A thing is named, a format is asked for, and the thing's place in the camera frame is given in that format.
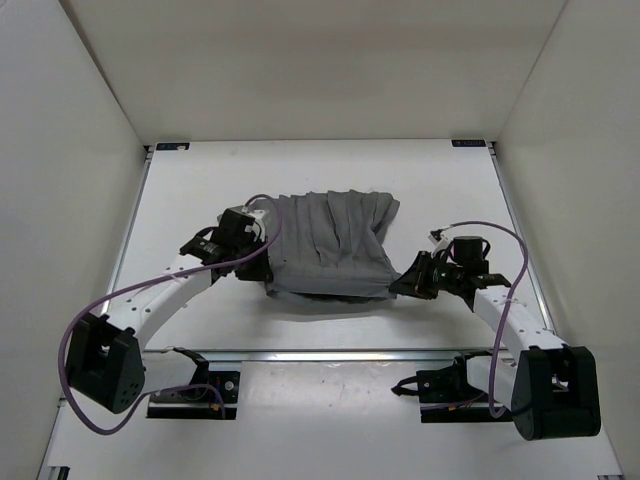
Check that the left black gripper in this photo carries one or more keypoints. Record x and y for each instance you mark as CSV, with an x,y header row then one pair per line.
x,y
261,269

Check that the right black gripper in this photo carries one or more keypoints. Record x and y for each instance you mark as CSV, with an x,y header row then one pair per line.
x,y
415,282

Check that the grey pleated skirt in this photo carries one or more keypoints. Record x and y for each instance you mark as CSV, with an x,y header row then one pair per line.
x,y
329,247

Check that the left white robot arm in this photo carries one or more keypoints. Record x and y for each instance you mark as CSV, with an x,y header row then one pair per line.
x,y
107,360

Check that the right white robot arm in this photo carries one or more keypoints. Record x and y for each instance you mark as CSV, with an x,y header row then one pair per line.
x,y
548,388

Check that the left blue corner label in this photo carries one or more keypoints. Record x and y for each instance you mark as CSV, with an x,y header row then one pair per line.
x,y
172,146

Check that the blue corner label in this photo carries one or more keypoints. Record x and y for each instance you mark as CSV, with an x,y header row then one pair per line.
x,y
468,143
172,146

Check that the right blue corner label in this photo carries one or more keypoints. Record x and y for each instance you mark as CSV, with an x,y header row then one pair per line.
x,y
468,143

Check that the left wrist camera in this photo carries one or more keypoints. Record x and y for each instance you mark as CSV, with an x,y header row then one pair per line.
x,y
258,228

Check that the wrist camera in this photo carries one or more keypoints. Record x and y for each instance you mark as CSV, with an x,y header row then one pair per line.
x,y
440,241
258,228

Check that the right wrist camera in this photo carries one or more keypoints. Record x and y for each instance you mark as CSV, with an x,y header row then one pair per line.
x,y
440,241

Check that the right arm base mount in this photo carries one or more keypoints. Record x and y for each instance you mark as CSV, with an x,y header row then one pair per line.
x,y
457,393

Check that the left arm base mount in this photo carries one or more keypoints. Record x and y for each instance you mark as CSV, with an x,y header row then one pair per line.
x,y
213,395

